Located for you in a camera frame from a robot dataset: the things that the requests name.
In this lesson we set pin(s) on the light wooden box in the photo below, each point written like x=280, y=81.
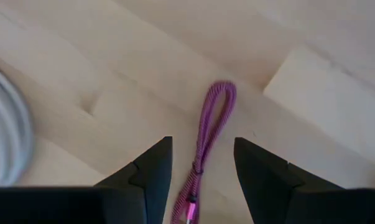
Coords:
x=336, y=105

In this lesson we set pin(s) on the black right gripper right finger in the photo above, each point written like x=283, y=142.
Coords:
x=268, y=193

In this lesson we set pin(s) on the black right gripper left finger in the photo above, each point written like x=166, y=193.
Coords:
x=143, y=193

